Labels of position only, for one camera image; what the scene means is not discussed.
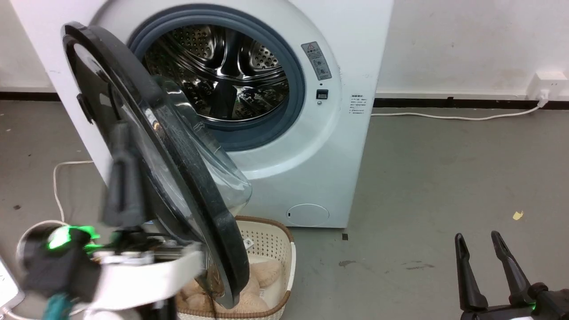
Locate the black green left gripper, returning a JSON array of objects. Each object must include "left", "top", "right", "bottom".
[{"left": 20, "top": 122, "right": 149, "bottom": 308}]

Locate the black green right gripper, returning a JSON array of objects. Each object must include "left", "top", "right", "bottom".
[{"left": 454, "top": 230, "right": 569, "bottom": 320}]

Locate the black round washer door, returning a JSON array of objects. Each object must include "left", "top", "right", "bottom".
[{"left": 61, "top": 22, "right": 253, "bottom": 310}]

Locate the white front-load washing machine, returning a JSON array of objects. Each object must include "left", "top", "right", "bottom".
[{"left": 9, "top": 0, "right": 394, "bottom": 228}]

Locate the grey rubber door gasket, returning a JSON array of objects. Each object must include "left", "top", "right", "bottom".
[{"left": 128, "top": 9, "right": 307, "bottom": 152}]

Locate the white flat box grey edge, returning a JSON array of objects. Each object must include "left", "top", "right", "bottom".
[{"left": 0, "top": 255, "right": 25, "bottom": 312}]

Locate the steel perforated washer drum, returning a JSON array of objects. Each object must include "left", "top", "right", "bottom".
[{"left": 143, "top": 24, "right": 290, "bottom": 121}]

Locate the cream laundry basket brown rim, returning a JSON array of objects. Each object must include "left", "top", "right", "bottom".
[{"left": 175, "top": 216, "right": 297, "bottom": 320}]

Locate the beige plush toy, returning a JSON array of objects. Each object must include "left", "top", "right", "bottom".
[{"left": 177, "top": 260, "right": 285, "bottom": 314}]

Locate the round white filter cover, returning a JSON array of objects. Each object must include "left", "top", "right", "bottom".
[{"left": 286, "top": 203, "right": 330, "bottom": 227}]

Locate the white power strip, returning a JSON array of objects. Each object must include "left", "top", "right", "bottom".
[{"left": 526, "top": 71, "right": 569, "bottom": 102}]

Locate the grey warning sticker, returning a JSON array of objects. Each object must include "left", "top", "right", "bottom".
[{"left": 301, "top": 42, "right": 333, "bottom": 81}]

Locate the white power cable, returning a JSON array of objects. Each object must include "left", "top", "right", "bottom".
[
  {"left": 371, "top": 100, "right": 546, "bottom": 121},
  {"left": 16, "top": 160, "right": 95, "bottom": 268}
]

